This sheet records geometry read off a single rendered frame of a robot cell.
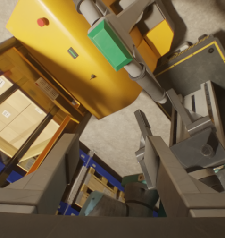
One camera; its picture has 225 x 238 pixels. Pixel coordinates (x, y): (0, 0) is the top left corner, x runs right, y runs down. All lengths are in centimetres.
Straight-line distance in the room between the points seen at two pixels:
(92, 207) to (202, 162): 59
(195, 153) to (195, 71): 130
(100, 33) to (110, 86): 73
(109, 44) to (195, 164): 23
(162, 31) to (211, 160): 122
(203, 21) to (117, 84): 102
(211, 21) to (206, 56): 36
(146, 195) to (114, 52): 75
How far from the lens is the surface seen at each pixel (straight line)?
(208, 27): 178
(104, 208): 81
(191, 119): 32
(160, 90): 45
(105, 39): 30
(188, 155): 29
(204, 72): 157
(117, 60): 30
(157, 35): 141
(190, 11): 173
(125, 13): 65
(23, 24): 112
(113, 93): 103
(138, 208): 90
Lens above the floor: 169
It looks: 43 degrees down
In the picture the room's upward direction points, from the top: 157 degrees counter-clockwise
